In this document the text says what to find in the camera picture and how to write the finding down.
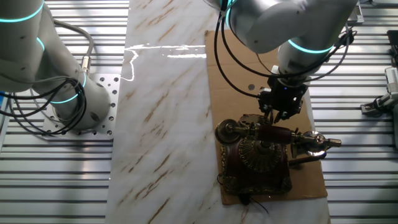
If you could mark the brown cardboard sheet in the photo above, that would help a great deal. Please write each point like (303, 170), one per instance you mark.
(230, 102)
(161, 124)

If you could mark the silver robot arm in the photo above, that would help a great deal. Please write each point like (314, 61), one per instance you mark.
(46, 62)

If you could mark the silver ribbed camera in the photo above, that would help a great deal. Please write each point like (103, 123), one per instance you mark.
(392, 79)

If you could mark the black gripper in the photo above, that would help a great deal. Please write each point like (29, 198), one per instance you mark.
(284, 96)

